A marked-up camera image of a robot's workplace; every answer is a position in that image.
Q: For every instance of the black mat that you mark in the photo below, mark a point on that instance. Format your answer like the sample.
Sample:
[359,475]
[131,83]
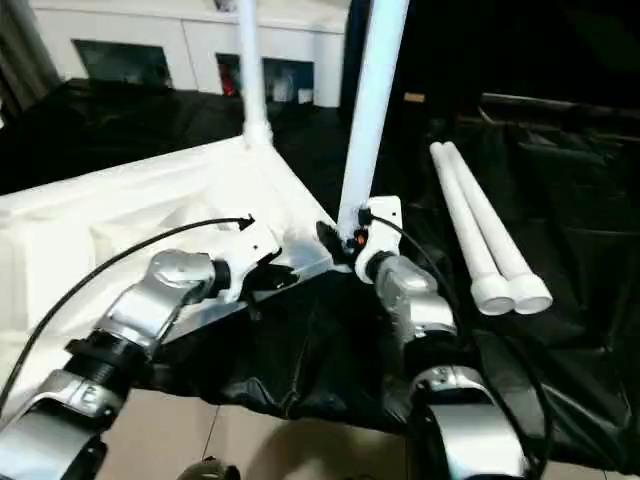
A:
[325,350]

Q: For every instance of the red bottle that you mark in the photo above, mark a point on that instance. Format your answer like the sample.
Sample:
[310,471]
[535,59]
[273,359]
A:
[228,85]

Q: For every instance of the grey curtain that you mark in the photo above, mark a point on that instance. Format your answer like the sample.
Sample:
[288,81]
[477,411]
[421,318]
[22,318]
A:
[22,50]

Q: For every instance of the white plastic table top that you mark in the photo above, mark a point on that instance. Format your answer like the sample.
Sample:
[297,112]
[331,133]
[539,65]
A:
[125,200]

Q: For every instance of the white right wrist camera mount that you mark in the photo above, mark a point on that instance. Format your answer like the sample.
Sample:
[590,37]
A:
[385,225]

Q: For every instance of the white plastic table leg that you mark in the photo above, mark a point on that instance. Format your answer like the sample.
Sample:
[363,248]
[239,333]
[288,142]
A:
[372,125]
[500,235]
[470,225]
[252,75]

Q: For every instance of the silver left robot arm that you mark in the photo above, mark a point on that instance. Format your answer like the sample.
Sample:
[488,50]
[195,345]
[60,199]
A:
[140,305]

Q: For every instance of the white glass-door cabinet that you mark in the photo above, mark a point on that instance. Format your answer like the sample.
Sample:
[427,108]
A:
[150,30]

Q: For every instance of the small yellow label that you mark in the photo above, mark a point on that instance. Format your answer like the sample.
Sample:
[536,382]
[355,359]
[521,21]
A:
[415,97]

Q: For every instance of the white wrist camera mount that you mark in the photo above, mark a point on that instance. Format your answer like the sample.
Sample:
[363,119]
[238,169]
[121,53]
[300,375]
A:
[250,250]
[385,225]

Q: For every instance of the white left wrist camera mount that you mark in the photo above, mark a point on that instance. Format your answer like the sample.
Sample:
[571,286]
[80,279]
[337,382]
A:
[250,250]

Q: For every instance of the black metal bar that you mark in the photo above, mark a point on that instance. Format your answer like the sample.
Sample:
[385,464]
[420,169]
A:
[560,101]

